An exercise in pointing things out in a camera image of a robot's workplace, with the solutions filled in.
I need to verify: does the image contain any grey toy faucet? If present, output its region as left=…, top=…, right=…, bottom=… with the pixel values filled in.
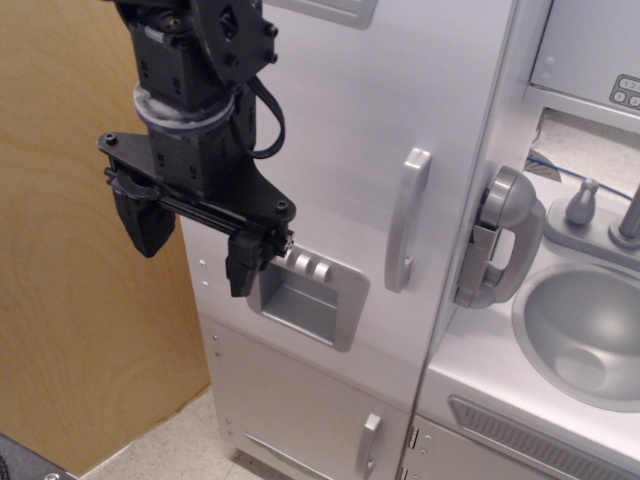
left=544, top=178, right=639, bottom=271

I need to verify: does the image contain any grey fridge door handle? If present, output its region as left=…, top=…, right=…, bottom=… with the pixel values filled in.
left=384, top=148, right=432, bottom=293

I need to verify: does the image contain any white toy fridge door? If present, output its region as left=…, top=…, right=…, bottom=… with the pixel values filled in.
left=182, top=1, right=515, bottom=410

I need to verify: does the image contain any plywood board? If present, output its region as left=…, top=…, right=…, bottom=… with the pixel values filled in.
left=1, top=1, right=208, bottom=474

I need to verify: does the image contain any grey toy sink basin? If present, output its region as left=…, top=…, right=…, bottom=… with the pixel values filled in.
left=512, top=263, right=639, bottom=413

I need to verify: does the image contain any white lower freezer door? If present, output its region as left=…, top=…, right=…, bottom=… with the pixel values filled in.
left=201, top=320, right=409, bottom=479

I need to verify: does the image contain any grey toy telephone handset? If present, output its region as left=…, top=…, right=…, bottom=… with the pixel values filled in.
left=454, top=166, right=546, bottom=309

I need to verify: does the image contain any grey lower door handle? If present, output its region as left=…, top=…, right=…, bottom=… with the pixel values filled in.
left=355, top=413, right=382, bottom=480

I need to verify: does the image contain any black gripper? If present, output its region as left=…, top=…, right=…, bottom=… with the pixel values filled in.
left=98, top=115, right=295, bottom=298

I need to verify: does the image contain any white toy microwave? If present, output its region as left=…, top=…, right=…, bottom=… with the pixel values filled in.
left=525, top=0, right=639, bottom=133

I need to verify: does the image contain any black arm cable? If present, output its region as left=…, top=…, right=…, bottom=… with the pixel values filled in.
left=234, top=74, right=287, bottom=160

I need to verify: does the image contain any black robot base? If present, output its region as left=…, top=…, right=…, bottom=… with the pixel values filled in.
left=1, top=434, right=78, bottom=480

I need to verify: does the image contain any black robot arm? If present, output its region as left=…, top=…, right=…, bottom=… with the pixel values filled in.
left=98, top=1, right=296, bottom=297

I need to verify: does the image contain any metal door hinge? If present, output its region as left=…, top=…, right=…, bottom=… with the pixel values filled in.
left=407, top=426, right=420, bottom=450

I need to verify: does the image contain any blue cable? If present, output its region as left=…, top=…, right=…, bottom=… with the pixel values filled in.
left=525, top=155, right=637, bottom=202

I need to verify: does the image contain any grey oven vent panel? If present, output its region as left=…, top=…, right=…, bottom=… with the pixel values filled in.
left=448, top=396, right=639, bottom=479

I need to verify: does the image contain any grey ice dispenser panel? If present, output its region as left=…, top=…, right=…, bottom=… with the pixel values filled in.
left=247, top=246, right=370, bottom=352

